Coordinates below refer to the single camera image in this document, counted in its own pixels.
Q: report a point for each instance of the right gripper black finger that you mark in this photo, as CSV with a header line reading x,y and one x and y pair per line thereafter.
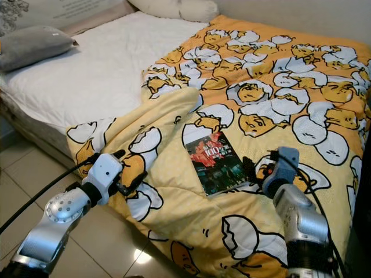
x,y
247,167

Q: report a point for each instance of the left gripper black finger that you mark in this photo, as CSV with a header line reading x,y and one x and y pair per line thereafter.
x,y
138,180
117,153

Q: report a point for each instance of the red and green book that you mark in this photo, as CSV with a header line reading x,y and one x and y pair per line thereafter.
x,y
214,165

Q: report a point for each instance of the yellow cartoon egg blanket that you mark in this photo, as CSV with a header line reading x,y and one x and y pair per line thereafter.
x,y
266,87

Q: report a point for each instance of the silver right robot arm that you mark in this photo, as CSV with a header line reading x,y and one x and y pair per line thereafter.
x,y
301,220

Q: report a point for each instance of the grey bed base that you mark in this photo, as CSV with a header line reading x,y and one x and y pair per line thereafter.
x,y
35,133

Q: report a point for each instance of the white quilted mattress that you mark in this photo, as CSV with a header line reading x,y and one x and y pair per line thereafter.
x,y
104,63

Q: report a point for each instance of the beige pillow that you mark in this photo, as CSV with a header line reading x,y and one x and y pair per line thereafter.
x,y
153,8
200,10

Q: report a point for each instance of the grey floral printed headboard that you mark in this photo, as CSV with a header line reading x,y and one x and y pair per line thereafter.
x,y
11,11

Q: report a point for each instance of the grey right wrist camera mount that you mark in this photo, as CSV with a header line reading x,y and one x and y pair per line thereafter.
x,y
281,168

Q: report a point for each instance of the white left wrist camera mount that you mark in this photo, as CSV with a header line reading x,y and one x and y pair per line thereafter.
x,y
109,174

